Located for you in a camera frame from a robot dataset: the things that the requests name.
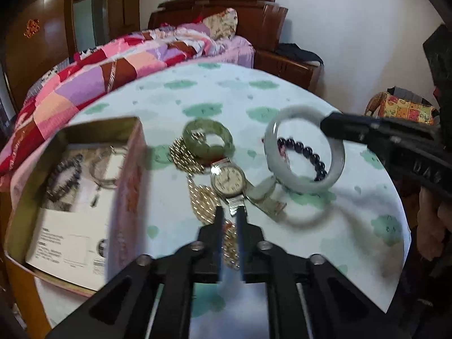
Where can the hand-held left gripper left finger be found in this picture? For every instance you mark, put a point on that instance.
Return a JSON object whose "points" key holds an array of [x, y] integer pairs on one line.
{"points": [[219, 226]]}

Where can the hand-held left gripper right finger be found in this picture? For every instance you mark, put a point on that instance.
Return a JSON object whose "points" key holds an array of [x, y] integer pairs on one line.
{"points": [[241, 226]]}

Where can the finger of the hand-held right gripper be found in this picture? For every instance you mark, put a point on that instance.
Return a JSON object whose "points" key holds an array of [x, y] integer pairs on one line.
{"points": [[339, 125]]}

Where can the silver wristwatch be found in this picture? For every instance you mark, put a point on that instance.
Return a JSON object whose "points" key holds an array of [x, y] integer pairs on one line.
{"points": [[226, 180]]}

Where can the pale grey jade bangle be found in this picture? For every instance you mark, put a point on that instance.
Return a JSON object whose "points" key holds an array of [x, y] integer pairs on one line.
{"points": [[272, 155]]}

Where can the green jade bangle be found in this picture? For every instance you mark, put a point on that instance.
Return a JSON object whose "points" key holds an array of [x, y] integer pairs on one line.
{"points": [[192, 137]]}

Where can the pink tin box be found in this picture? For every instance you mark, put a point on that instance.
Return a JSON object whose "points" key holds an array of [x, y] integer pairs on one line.
{"points": [[127, 201]]}

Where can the person's right hand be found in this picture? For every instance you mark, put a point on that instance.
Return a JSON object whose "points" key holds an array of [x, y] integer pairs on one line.
{"points": [[432, 226]]}

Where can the colourful patterned bag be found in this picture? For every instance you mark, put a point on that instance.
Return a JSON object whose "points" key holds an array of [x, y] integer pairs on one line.
{"points": [[406, 107]]}

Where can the wooden nightstand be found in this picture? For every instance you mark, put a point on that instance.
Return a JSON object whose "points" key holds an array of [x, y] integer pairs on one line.
{"points": [[286, 70]]}

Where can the dark clothes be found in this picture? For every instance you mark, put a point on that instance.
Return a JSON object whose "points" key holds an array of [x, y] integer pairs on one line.
{"points": [[300, 53]]}

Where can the thin silver bangle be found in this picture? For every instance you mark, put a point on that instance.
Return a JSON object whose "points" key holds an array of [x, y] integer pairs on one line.
{"points": [[95, 176]]}

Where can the wooden bed headboard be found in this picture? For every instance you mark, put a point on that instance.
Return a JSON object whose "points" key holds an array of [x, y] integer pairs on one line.
{"points": [[254, 17]]}

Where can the printed paper sheet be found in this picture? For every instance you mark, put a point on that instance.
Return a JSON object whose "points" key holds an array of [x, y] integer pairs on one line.
{"points": [[67, 240]]}

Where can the floral pillow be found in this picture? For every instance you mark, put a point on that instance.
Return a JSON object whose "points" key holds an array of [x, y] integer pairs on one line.
{"points": [[220, 23]]}

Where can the pink patchwork quilt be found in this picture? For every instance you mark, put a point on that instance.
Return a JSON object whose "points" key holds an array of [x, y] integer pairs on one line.
{"points": [[88, 77]]}

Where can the brown wooden wardrobe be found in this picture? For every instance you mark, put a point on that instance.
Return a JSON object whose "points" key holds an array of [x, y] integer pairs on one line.
{"points": [[42, 60]]}

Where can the red paper decoration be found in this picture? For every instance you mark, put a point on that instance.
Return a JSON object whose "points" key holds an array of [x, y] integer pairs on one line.
{"points": [[31, 28]]}

